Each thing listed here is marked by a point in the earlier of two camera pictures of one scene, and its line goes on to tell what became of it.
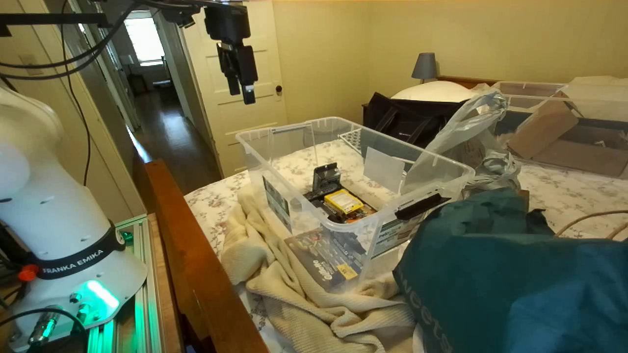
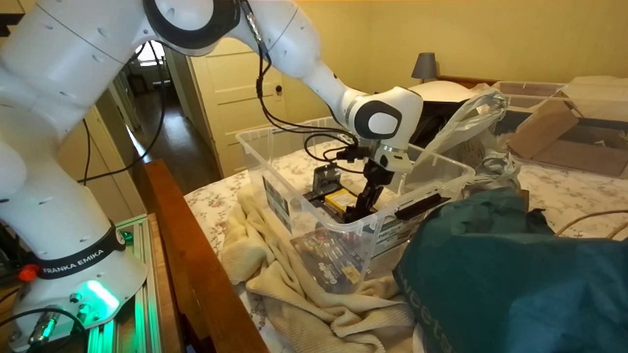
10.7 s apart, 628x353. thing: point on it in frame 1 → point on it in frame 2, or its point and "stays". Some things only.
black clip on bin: [418, 207] stays
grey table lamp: [424, 68] stays
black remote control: [326, 180] stays
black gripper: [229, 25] → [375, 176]
